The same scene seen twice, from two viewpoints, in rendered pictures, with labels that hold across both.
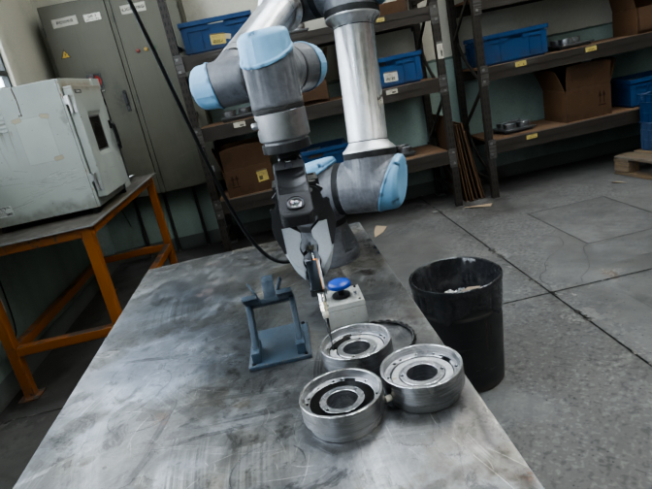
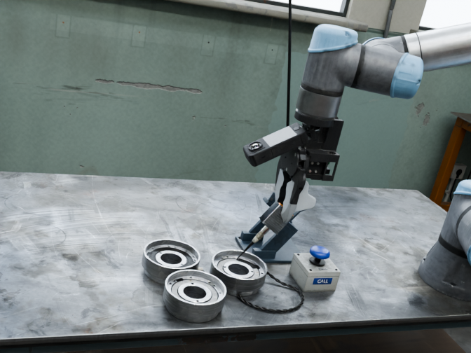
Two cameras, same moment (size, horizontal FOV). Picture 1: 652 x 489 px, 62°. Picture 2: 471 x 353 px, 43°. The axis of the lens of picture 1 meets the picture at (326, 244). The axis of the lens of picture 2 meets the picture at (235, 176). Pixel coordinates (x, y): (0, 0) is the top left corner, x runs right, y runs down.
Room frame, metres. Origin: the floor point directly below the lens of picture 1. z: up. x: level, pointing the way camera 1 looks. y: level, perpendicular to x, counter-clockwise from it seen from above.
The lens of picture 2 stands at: (0.34, -0.90, 1.39)
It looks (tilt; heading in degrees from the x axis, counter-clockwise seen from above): 21 degrees down; 70
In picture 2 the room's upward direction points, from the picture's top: 12 degrees clockwise
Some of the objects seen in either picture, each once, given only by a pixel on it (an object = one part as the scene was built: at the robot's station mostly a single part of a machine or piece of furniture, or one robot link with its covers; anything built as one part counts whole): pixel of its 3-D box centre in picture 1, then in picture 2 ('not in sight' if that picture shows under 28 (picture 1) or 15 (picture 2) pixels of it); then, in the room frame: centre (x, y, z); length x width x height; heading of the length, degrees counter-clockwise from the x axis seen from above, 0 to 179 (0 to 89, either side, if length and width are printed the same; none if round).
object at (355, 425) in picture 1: (342, 405); (170, 262); (0.59, 0.02, 0.82); 0.10 x 0.10 x 0.04
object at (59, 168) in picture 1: (54, 150); not in sight; (2.95, 1.29, 1.10); 0.62 x 0.61 x 0.65; 3
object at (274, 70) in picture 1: (271, 71); (331, 59); (0.81, 0.03, 1.23); 0.09 x 0.08 x 0.11; 157
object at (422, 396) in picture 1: (422, 377); (193, 296); (0.61, -0.09, 0.82); 0.10 x 0.10 x 0.04
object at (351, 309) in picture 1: (343, 305); (317, 271); (0.88, -0.01, 0.82); 0.08 x 0.07 x 0.05; 3
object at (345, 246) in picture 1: (325, 238); (460, 261); (1.21, 0.00, 0.85); 0.15 x 0.15 x 0.10
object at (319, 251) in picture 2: (341, 293); (317, 260); (0.87, -0.01, 0.85); 0.04 x 0.04 x 0.05
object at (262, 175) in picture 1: (247, 166); not in sight; (4.29, 0.47, 0.64); 0.49 x 0.40 x 0.37; 98
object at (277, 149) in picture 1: (294, 179); (310, 145); (0.81, 0.03, 1.07); 0.09 x 0.08 x 0.12; 2
